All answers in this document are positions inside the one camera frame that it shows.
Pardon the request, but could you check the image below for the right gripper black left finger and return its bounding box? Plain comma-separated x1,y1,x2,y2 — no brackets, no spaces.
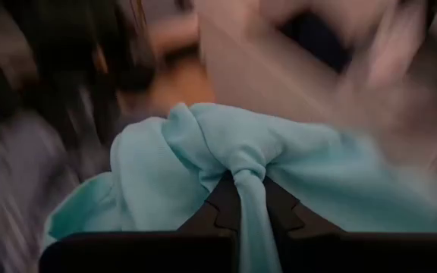
176,171,241,233

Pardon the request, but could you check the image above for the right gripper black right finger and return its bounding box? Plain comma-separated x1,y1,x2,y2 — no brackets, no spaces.
263,176,345,239

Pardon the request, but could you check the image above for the teal cloth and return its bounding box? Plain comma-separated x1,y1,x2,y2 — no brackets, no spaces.
42,102,437,273

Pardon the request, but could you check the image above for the white plastic laundry basket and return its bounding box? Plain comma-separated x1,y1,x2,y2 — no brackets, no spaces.
195,0,437,171

